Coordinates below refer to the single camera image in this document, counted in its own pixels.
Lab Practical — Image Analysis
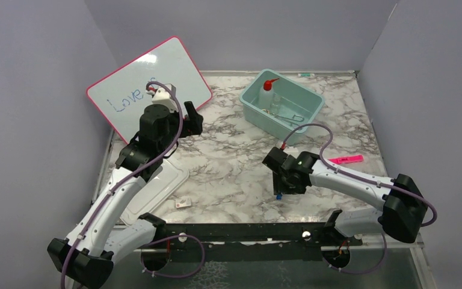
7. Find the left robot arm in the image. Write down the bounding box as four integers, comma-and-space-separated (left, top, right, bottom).
47, 101, 203, 288

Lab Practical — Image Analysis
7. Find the small white card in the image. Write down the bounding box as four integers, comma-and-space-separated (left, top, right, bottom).
175, 198, 192, 209

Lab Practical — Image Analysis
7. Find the pink plastic clip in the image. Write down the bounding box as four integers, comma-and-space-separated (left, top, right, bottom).
329, 155, 364, 164

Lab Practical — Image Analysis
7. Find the small clear glass beaker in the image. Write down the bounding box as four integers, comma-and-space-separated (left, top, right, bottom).
269, 93, 282, 115

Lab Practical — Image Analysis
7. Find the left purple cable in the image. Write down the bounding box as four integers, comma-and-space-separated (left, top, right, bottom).
60, 81, 206, 289

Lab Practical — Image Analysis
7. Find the teal plastic bin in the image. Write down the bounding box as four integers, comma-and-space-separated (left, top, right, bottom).
239, 69, 325, 140

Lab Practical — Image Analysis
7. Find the small green white marker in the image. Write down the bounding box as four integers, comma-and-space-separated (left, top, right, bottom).
298, 72, 315, 78

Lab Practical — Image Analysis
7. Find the pink framed whiteboard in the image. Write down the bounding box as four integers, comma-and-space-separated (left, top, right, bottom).
86, 36, 212, 142

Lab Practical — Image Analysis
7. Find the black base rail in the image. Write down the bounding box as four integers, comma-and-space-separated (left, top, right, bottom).
140, 222, 362, 264

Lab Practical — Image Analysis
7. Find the white plastic lid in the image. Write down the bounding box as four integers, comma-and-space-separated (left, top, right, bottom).
120, 158, 189, 225

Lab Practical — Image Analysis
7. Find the white wash bottle red cap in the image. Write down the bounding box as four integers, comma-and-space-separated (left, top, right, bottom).
257, 78, 279, 110

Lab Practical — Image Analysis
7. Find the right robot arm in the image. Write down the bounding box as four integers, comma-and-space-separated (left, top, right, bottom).
262, 147, 429, 245

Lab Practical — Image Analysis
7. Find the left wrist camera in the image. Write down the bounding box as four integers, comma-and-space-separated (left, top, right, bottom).
146, 87, 178, 113

